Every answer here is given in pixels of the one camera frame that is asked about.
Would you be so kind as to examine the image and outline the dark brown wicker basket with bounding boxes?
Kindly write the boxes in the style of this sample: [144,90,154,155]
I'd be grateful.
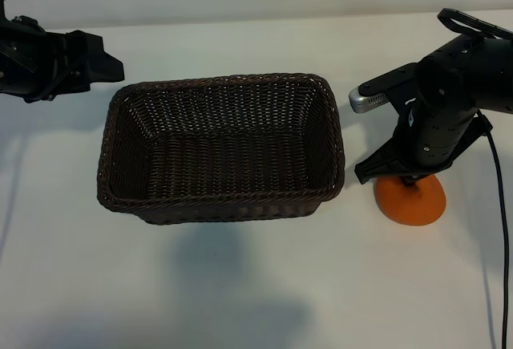
[96,71,346,225]

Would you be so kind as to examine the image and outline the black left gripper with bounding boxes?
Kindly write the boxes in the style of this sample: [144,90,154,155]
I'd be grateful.
[0,14,126,103]

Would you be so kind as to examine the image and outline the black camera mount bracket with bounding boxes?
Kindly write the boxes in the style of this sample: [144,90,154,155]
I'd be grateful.
[357,63,420,98]

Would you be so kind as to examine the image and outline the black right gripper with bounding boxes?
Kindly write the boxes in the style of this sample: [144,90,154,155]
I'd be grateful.
[353,95,494,200]

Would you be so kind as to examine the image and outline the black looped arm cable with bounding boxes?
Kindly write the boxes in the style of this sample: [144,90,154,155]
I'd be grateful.
[436,7,513,42]

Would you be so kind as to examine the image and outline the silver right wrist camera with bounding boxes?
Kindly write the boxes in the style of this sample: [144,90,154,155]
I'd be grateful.
[348,86,392,115]

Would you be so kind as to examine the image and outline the long black cable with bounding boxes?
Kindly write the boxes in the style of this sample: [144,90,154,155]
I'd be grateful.
[475,108,507,349]

